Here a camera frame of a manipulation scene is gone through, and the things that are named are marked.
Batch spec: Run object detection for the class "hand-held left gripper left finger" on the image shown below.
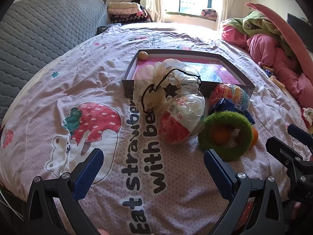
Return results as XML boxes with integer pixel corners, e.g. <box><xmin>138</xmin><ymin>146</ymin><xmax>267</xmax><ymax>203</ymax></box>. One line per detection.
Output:
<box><xmin>26</xmin><ymin>148</ymin><xmax>104</xmax><ymax>235</ymax></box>

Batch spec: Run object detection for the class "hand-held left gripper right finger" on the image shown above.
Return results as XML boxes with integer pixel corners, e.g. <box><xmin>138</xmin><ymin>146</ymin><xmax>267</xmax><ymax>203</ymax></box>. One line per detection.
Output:
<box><xmin>204</xmin><ymin>149</ymin><xmax>285</xmax><ymax>235</ymax></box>

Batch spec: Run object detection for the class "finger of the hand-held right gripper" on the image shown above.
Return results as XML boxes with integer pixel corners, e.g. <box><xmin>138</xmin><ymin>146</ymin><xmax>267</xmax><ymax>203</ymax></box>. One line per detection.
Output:
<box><xmin>265</xmin><ymin>136</ymin><xmax>307</xmax><ymax>170</ymax></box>
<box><xmin>287</xmin><ymin>124</ymin><xmax>313</xmax><ymax>150</ymax></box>

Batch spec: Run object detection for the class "orange tangerine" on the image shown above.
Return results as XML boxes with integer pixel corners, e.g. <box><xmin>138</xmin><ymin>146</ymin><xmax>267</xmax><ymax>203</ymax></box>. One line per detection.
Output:
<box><xmin>250</xmin><ymin>127</ymin><xmax>259</xmax><ymax>148</ymax></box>
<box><xmin>211</xmin><ymin>126</ymin><xmax>232</xmax><ymax>145</ymax></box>

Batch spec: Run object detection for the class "green fuzzy ring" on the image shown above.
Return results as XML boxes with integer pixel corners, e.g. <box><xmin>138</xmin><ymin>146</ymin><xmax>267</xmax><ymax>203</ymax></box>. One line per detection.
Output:
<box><xmin>198</xmin><ymin>111</ymin><xmax>254</xmax><ymax>162</ymax></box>

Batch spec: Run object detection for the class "red white plastic ball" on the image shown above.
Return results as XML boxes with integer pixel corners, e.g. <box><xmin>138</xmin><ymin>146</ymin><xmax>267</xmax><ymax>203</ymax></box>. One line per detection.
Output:
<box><xmin>160</xmin><ymin>94</ymin><xmax>206</xmax><ymax>145</ymax></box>

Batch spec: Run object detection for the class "dark blue cookie packet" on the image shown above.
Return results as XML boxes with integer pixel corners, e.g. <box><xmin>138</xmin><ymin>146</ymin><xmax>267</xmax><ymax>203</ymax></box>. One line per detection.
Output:
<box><xmin>210</xmin><ymin>98</ymin><xmax>256</xmax><ymax>126</ymax></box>

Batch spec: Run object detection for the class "grey shallow cardboard box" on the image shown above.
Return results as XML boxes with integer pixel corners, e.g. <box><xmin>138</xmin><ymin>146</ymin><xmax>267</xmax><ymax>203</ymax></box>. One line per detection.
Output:
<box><xmin>122</xmin><ymin>49</ymin><xmax>255</xmax><ymax>99</ymax></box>

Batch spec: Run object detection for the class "white drawstring bag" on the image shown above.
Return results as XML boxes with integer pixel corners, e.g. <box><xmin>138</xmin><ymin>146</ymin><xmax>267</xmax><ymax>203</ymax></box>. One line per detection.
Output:
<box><xmin>133</xmin><ymin>59</ymin><xmax>203</xmax><ymax>115</ymax></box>

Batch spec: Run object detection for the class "white pink scrunchie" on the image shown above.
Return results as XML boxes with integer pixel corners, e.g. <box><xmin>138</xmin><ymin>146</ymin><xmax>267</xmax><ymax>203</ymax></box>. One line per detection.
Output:
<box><xmin>301</xmin><ymin>107</ymin><xmax>313</xmax><ymax>127</ymax></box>

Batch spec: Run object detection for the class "yellow bread packet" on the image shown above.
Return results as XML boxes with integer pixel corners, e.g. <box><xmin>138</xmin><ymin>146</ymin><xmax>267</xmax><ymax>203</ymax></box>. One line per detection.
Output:
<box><xmin>270</xmin><ymin>76</ymin><xmax>285</xmax><ymax>90</ymax></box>

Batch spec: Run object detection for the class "pink quilt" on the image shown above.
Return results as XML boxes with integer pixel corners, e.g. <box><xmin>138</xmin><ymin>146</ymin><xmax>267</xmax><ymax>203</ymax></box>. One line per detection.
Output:
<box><xmin>221</xmin><ymin>24</ymin><xmax>313</xmax><ymax>108</ymax></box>

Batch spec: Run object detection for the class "printed pink bed sheet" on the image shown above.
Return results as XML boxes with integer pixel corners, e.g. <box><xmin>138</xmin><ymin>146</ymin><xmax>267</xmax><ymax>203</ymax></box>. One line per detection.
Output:
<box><xmin>0</xmin><ymin>22</ymin><xmax>313</xmax><ymax>235</ymax></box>

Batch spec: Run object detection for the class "black television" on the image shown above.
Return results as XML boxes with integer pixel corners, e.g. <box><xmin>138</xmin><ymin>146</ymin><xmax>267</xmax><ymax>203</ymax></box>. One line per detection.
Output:
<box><xmin>287</xmin><ymin>13</ymin><xmax>310</xmax><ymax>52</ymax></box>

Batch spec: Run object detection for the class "pink curved pad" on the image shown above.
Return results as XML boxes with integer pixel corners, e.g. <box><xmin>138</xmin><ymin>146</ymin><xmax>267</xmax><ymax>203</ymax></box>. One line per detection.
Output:
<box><xmin>245</xmin><ymin>2</ymin><xmax>313</xmax><ymax>55</ymax></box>

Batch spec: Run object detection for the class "green blanket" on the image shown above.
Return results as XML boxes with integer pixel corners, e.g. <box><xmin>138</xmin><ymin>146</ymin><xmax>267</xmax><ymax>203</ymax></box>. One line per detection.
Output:
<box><xmin>222</xmin><ymin>11</ymin><xmax>298</xmax><ymax>60</ymax></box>

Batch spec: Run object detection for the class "dark patterned cloth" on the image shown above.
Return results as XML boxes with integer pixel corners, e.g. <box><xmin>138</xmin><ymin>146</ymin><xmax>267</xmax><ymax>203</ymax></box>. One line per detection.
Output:
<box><xmin>96</xmin><ymin>23</ymin><xmax>122</xmax><ymax>36</ymax></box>

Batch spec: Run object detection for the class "folded patterned cloth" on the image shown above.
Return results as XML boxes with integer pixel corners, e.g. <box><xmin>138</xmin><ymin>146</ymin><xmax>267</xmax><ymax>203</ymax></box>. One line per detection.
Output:
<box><xmin>201</xmin><ymin>9</ymin><xmax>218</xmax><ymax>21</ymax></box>

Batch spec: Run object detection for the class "grey quilted headboard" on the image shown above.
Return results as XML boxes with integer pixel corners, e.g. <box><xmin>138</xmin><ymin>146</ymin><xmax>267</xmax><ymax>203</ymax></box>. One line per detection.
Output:
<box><xmin>0</xmin><ymin>0</ymin><xmax>111</xmax><ymax>121</ymax></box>

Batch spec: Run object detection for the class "cream window curtain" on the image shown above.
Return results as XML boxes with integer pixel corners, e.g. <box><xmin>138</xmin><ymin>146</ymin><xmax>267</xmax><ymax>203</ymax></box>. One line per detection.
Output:
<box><xmin>215</xmin><ymin>0</ymin><xmax>236</xmax><ymax>31</ymax></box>
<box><xmin>140</xmin><ymin>0</ymin><xmax>167</xmax><ymax>23</ymax></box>

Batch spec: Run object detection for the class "stack of folded blankets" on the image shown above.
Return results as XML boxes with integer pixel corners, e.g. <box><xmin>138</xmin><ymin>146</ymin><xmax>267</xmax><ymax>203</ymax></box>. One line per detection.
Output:
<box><xmin>108</xmin><ymin>2</ymin><xmax>151</xmax><ymax>24</ymax></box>

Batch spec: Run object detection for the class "white cable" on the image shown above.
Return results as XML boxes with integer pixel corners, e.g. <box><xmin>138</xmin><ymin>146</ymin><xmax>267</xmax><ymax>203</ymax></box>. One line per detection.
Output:
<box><xmin>0</xmin><ymin>192</ymin><xmax>24</xmax><ymax>220</ymax></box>

